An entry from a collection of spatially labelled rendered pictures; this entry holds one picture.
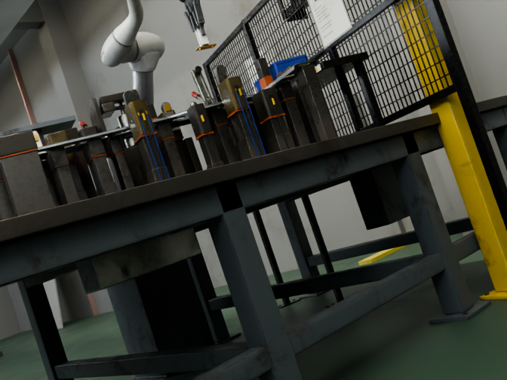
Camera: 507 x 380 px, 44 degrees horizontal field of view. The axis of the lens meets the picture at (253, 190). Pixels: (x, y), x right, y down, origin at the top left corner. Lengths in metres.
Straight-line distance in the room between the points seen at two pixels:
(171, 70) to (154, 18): 0.57
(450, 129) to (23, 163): 1.46
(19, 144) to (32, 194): 0.16
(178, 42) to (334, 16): 3.86
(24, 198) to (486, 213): 1.55
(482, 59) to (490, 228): 2.15
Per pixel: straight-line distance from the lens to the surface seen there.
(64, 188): 2.20
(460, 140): 2.35
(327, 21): 2.75
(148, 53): 3.04
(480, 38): 4.37
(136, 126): 2.13
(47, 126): 2.58
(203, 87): 2.65
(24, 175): 2.04
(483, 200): 2.35
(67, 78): 7.95
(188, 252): 1.84
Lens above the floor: 0.54
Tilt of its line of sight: 3 degrees up
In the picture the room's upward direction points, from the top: 19 degrees counter-clockwise
